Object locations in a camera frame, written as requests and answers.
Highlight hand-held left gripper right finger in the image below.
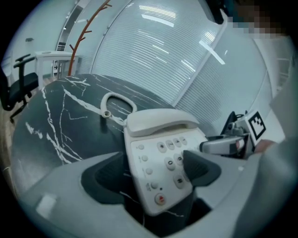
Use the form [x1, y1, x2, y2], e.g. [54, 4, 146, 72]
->
[183, 150, 264, 238]

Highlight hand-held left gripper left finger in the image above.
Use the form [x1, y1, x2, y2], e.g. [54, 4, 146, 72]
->
[20, 151, 163, 238]

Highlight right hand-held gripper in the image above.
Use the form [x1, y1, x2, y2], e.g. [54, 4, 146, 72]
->
[199, 108, 267, 159]

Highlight white telephone base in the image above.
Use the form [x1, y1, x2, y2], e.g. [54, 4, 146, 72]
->
[122, 129, 210, 217]

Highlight white telephone handset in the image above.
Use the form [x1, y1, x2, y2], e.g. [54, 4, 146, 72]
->
[126, 108, 200, 138]

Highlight person's right forearm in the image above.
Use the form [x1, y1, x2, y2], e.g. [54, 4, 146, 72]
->
[254, 139, 278, 154]

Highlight black high-back office chair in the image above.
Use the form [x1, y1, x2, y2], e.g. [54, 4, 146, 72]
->
[220, 111, 246, 137]

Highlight grey printed t-shirt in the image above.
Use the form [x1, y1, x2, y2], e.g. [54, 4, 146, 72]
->
[232, 34, 298, 238]

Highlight round black marble table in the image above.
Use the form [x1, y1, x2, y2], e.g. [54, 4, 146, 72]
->
[10, 73, 211, 233]

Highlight white window blinds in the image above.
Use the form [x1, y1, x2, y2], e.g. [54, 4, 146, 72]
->
[90, 0, 277, 133]

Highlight black office chair with armrests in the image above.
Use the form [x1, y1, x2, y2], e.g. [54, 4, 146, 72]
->
[0, 53, 40, 124]

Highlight orange coat stand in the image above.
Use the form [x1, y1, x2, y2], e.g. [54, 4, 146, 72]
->
[68, 0, 113, 77]

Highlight white rectangular desk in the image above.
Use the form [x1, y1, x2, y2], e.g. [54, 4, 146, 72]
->
[34, 50, 80, 90]

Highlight white coiled telephone cord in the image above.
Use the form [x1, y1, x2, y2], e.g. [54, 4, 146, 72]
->
[100, 92, 138, 128]

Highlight black head camera mount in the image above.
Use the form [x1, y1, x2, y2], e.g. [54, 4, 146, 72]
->
[206, 0, 228, 25]

